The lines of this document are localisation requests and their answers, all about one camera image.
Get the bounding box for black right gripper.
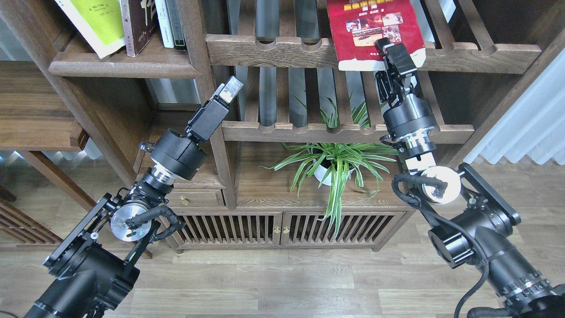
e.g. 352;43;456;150
375;38;437;142

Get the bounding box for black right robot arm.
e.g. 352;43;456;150
375;38;565;318

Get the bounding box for dark green upright book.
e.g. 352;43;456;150
166;0;186;51

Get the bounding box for green spider plant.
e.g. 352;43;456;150
260;95;400;239

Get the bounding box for yellow-green book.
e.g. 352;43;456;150
55;0;125;59

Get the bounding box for white upright book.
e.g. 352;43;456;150
154;0;175;49

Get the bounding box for white plant pot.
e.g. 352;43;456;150
313;159;354;187

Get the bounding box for dark wooden bookshelf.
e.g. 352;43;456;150
0;0;565;260

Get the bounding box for red book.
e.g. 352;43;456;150
327;0;426;71

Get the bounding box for white curtain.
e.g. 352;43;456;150
464;50;565;165

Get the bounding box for brass drawer knob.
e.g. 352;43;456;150
179;196;190;206

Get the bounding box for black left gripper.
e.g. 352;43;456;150
140;76;243;180

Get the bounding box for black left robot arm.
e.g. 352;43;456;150
26;76;243;318

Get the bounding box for maroon book white characters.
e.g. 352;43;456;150
119;0;158;57

